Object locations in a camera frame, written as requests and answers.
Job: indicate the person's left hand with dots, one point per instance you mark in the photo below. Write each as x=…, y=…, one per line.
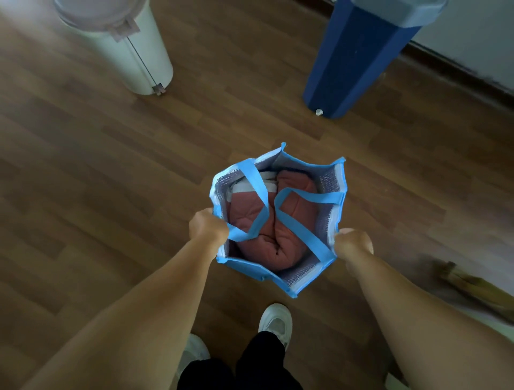
x=209, y=231

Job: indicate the person's right hand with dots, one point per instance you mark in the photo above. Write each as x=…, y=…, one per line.
x=355, y=247

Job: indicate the light blue printed tote bag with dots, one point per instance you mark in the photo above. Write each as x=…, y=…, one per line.
x=301, y=232

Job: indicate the blue mop bucket grey lid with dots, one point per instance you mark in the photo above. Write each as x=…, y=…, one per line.
x=349, y=60

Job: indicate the person's left forearm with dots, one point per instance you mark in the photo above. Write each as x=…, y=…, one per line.
x=132, y=317

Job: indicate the person's right forearm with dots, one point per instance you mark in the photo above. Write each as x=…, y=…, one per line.
x=425, y=329

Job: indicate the person's white right shoe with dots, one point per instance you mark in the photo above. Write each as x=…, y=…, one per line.
x=276, y=321

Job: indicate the person's white shoe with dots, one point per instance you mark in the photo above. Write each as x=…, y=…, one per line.
x=194, y=351
x=276, y=321

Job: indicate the person's white left shoe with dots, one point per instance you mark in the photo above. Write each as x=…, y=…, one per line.
x=194, y=351

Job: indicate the person's black trousers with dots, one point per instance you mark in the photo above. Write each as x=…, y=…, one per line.
x=261, y=369

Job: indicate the white folded cloth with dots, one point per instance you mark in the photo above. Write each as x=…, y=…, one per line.
x=237, y=188

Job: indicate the red-brown folded cloth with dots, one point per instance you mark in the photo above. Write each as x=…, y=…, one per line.
x=261, y=245

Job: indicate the small open cardboard box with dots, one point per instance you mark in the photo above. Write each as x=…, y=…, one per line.
x=474, y=287

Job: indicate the white trash can pink lid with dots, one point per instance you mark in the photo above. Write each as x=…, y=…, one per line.
x=140, y=56

